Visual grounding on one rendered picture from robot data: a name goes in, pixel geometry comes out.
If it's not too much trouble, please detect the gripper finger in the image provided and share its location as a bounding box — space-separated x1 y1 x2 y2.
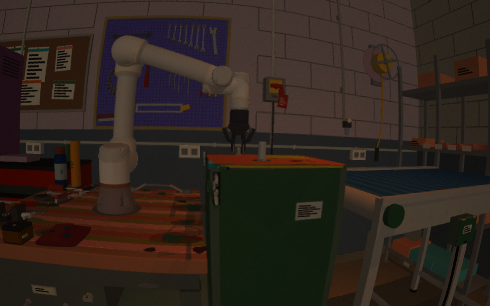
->
241 126 257 154
222 126 238 154

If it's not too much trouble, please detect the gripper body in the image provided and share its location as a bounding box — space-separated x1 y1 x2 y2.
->
229 108 251 136

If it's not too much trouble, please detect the white black cabinet catch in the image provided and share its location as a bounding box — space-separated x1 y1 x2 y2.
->
211 171 221 207

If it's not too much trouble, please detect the green drive cabinet orange top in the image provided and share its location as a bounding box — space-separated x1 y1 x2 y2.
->
204 153 348 306

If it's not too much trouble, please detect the grey roller conveyor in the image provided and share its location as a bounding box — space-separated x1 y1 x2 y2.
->
343 165 490 306

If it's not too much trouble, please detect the dark bench vise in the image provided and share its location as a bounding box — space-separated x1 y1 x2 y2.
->
0 201 33 225

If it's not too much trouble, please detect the green conveyor control box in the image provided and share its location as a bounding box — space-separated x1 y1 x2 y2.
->
446 212 479 247

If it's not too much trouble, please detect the white bench label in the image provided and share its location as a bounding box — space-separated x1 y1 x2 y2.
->
30 283 58 297

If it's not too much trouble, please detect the white yellow spirit level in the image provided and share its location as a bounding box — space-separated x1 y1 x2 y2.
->
134 102 192 115

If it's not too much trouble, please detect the blue pegboard tool board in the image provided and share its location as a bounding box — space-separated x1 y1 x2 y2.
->
93 15 232 131

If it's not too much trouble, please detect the grey adjustable wrench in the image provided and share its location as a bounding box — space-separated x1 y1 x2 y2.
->
209 26 219 56

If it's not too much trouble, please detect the white cabinet label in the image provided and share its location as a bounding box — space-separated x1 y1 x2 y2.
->
294 200 324 222

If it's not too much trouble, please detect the yellow tube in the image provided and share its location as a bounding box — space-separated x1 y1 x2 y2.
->
69 139 83 188

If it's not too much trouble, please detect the green round roller cap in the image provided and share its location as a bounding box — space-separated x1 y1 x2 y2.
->
382 203 406 230

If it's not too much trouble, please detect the blue white spray bottle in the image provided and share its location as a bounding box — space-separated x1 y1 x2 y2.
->
52 145 69 188

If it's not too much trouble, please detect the brown cork notice board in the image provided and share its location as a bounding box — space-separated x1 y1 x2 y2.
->
0 33 95 113

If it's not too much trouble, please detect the orange floor box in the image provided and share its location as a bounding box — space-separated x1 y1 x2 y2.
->
389 234 431 260

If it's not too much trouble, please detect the flat orange box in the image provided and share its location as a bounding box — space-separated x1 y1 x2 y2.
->
417 70 456 89

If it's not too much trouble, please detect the dark red flat mat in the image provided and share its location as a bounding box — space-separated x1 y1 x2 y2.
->
34 222 92 248

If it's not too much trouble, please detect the grey metal shelf unit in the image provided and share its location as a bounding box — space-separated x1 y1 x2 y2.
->
400 38 490 175

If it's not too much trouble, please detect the red black toolbox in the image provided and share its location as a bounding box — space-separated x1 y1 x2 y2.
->
0 155 93 189

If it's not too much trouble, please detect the purple cabinet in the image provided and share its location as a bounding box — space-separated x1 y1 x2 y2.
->
0 44 26 157

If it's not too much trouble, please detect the teal box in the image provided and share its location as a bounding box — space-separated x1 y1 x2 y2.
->
407 242 480 285

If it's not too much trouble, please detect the large orange box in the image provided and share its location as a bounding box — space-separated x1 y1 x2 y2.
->
454 55 488 82

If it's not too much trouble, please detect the brown black small box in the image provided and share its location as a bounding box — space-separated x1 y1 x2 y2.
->
0 220 35 246

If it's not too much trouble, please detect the grey yellow switch box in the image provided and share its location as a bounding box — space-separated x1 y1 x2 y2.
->
262 75 287 104

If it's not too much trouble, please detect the grey wall conduit black fitting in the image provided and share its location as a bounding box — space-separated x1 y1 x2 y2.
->
335 0 354 136

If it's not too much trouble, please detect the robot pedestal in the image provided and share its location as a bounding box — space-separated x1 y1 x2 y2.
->
92 182 142 217

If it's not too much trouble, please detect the yellow hanging hose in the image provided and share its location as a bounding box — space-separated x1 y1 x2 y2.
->
375 76 386 163

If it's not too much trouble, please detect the pink yellow hose reel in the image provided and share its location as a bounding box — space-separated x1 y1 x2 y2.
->
362 43 400 88

